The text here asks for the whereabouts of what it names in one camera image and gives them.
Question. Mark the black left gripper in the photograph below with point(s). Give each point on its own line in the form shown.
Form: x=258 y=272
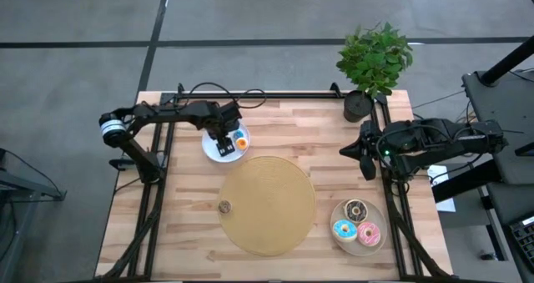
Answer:
x=217 y=122

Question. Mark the large blue frosted donut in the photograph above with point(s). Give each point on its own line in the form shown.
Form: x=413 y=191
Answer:
x=339 y=232

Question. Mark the black cart beam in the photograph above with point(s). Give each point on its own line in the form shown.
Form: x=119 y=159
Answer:
x=463 y=185

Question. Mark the beige round plate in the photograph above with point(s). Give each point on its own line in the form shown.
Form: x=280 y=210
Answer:
x=359 y=250

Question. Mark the white paper sheet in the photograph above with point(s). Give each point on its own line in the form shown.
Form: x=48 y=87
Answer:
x=446 y=205

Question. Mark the small chocolate sprinkled donut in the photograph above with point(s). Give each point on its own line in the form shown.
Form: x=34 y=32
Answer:
x=227 y=209

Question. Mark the white round plate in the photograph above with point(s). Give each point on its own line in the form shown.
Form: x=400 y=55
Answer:
x=210 y=147

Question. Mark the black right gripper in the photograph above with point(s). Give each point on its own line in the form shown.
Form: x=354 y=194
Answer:
x=369 y=139

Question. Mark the black aluminium table frame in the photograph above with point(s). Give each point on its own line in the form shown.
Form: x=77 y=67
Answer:
x=292 y=95

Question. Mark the round woven straw placemat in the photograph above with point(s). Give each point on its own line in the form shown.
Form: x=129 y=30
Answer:
x=267 y=208

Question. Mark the black pole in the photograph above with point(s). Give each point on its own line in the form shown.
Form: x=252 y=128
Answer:
x=509 y=59

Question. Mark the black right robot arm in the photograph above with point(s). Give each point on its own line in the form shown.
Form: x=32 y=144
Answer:
x=442 y=139

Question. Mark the grey metal stand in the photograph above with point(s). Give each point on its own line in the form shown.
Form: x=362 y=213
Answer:
x=25 y=187

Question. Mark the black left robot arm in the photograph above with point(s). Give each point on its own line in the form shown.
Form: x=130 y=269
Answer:
x=167 y=112

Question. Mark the small red sprinkled donut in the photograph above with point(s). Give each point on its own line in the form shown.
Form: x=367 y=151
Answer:
x=245 y=146

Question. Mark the dark grey side desk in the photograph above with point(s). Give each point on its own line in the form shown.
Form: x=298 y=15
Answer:
x=500 y=107

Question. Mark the large chocolate frosted donut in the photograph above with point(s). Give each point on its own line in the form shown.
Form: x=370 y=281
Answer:
x=363 y=213

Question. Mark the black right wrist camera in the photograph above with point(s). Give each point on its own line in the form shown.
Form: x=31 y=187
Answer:
x=368 y=168

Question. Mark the large pink frosted donut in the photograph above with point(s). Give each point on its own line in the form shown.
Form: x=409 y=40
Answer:
x=375 y=236

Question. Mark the green plant in black pot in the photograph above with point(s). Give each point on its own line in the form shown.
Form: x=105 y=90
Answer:
x=373 y=66

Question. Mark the black keyboard blue keys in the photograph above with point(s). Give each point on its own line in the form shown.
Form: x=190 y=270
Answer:
x=525 y=241

